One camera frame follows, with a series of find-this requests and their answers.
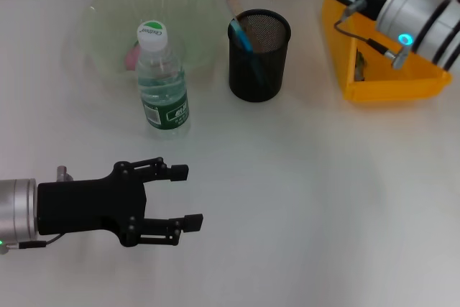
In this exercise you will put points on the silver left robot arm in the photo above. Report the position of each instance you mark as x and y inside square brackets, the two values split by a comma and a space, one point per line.
[16, 208]

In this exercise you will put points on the blue scissors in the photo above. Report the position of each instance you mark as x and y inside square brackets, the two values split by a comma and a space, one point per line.
[242, 37]

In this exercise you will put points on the black mesh pen holder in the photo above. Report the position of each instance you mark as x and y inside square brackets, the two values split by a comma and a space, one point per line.
[258, 77]

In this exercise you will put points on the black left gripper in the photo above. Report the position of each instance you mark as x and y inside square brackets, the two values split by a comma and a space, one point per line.
[90, 206]

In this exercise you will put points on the yellow plastic bin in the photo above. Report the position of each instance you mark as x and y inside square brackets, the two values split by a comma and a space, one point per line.
[395, 84]

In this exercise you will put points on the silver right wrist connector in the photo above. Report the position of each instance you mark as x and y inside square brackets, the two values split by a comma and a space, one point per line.
[399, 57]

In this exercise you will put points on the green plastic wrapper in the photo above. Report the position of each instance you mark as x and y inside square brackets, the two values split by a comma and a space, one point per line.
[360, 66]

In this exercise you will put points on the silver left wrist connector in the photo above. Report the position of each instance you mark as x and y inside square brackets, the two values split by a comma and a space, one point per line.
[64, 174]

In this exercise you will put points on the clear green-label water bottle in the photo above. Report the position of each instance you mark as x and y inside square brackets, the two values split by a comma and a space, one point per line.
[163, 84]

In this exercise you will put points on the pink toy peach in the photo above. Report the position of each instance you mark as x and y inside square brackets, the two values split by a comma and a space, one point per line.
[131, 57]

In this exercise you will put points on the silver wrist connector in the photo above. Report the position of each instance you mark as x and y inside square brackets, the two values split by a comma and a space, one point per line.
[64, 174]
[399, 57]

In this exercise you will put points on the translucent green fruit bowl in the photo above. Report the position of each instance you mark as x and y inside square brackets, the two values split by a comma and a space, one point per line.
[194, 8]

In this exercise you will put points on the clear plastic ruler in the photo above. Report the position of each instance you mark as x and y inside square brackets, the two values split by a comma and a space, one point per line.
[233, 3]

